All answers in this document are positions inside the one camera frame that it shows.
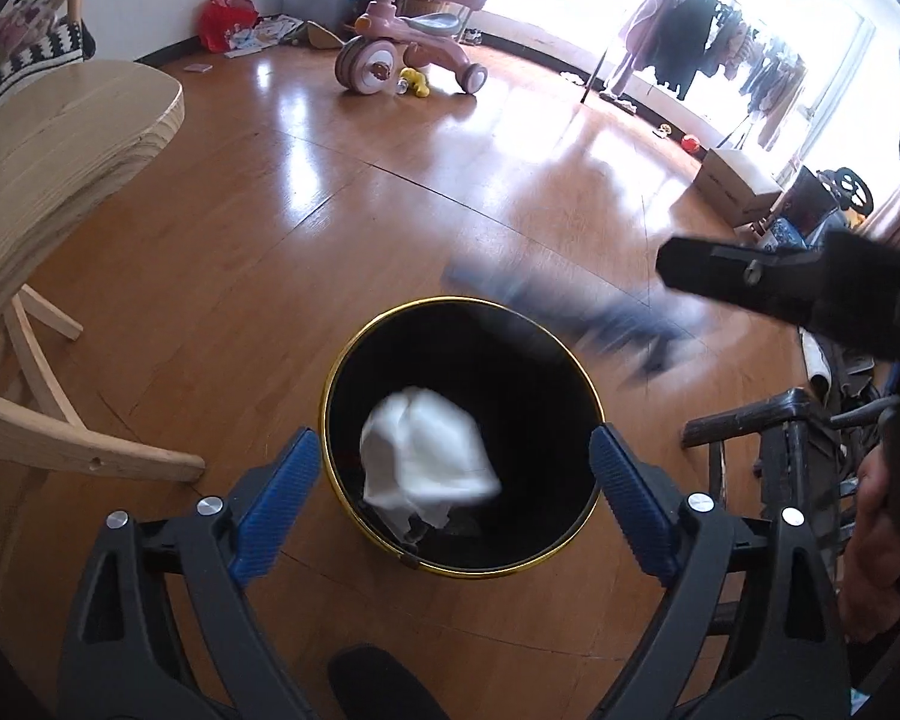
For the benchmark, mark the scattered papers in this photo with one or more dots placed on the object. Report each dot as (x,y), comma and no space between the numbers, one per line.
(266,34)

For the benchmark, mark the wooden table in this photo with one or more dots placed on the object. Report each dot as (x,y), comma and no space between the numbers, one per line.
(60,142)

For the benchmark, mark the brown cardboard piece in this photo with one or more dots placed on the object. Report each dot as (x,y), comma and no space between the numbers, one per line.
(322,34)

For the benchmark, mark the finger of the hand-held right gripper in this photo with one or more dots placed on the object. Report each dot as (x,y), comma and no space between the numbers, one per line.
(757,281)

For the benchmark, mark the blue wrapper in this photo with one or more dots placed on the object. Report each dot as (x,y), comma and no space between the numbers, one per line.
(570,311)

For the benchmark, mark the wooden frame sofa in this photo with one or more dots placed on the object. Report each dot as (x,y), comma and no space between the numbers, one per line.
(73,0)

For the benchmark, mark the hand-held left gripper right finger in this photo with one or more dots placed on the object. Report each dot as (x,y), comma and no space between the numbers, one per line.
(634,502)

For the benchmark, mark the pink tricycle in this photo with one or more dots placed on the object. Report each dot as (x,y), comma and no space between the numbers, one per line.
(379,22)

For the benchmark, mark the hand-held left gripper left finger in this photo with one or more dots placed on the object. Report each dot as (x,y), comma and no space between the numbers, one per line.
(281,502)

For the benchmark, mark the person's right hand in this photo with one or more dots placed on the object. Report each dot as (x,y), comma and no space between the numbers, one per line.
(874,570)

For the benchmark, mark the white cardboard box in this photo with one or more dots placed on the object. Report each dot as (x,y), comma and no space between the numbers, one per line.
(735,180)

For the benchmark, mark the grey storage box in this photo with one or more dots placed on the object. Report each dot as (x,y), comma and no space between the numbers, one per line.
(315,0)

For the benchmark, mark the row of hanging clothes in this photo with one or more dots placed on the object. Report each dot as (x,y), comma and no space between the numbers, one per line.
(690,22)

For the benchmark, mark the black white striped blanket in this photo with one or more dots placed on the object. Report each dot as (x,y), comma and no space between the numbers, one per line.
(60,41)

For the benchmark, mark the pink cartoon cushion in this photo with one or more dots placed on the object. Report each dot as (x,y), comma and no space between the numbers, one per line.
(22,19)

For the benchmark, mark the black gold-rimmed trash bin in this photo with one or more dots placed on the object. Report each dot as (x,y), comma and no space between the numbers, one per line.
(525,465)

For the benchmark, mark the white rolled paper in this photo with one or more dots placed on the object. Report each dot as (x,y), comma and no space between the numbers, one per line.
(817,364)

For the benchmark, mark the red plastic bag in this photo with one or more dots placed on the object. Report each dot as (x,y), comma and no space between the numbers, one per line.
(225,22)

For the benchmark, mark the clothes drying rack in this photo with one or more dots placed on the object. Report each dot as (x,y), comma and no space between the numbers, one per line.
(596,67)

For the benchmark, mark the yellow toy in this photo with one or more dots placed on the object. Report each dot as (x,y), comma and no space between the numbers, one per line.
(416,81)

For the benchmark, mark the white tissue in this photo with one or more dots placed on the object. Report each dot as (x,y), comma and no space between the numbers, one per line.
(427,450)

